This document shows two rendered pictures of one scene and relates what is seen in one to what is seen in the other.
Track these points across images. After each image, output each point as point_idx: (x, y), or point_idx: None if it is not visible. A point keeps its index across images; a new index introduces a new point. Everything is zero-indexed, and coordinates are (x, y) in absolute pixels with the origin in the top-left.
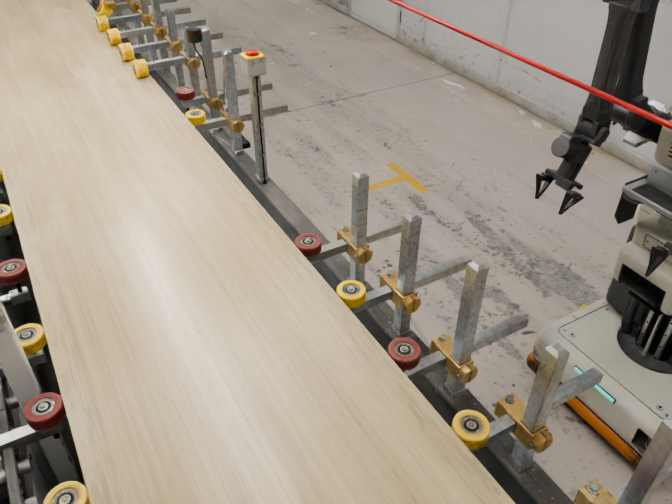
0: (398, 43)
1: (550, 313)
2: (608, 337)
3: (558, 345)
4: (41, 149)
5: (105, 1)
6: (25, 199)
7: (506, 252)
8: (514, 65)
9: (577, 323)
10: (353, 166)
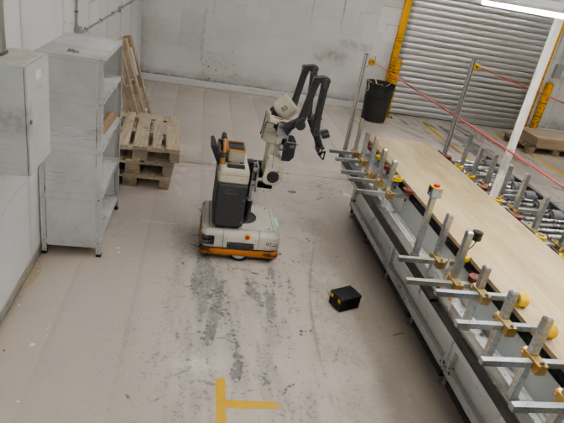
0: None
1: (232, 274)
2: (255, 223)
3: (368, 132)
4: (548, 262)
5: None
6: (533, 237)
7: (216, 307)
8: None
9: (261, 230)
10: None
